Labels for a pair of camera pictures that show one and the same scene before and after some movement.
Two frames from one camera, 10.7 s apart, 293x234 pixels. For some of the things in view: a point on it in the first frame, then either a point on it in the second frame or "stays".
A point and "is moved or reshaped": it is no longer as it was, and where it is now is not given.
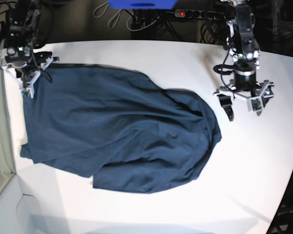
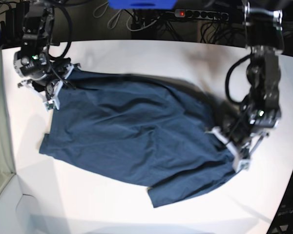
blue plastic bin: (143, 5) stays
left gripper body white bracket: (29, 85) → (52, 102)
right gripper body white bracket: (255, 103) → (241, 162)
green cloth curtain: (2, 168) stays
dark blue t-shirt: (118, 128) is moved or reshaped
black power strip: (179, 12) stays
